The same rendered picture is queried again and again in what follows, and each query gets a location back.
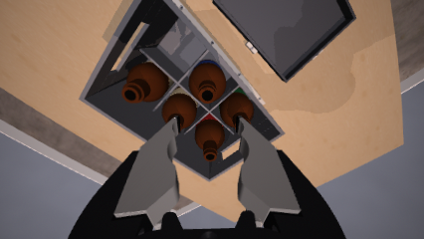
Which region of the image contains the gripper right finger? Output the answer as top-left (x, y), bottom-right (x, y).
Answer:
top-left (236, 116), bottom-right (346, 239)

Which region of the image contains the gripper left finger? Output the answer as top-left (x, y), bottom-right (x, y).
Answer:
top-left (68, 116), bottom-right (180, 239)

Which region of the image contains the dark grey box with slot openings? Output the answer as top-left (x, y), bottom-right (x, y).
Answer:
top-left (79, 0), bottom-right (285, 182)

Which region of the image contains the grey square tray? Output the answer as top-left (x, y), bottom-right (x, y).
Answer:
top-left (213, 0), bottom-right (356, 83)

